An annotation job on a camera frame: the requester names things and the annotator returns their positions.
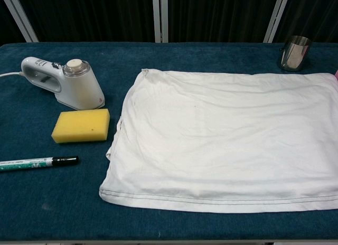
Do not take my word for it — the white cloth garment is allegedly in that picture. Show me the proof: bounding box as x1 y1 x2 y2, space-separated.
98 68 338 214

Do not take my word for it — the white handheld steam iron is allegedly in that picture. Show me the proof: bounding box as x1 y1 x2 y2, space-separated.
20 56 106 110

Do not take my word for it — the yellow sponge block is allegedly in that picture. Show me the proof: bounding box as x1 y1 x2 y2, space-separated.
51 108 110 144

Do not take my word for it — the black pleated curtain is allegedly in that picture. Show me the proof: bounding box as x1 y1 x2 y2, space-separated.
0 0 338 44

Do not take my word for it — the green white marker pen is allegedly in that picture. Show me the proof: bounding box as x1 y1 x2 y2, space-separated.
0 155 80 173

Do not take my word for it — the stainless steel cup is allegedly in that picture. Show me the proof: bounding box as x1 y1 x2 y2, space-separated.
276 35 313 71

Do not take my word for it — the blue felt table cover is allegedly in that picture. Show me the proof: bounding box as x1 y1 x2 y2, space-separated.
0 42 338 242

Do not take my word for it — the white metal frame post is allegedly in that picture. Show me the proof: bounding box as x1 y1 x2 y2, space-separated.
152 0 169 43
0 0 40 43
262 0 291 43

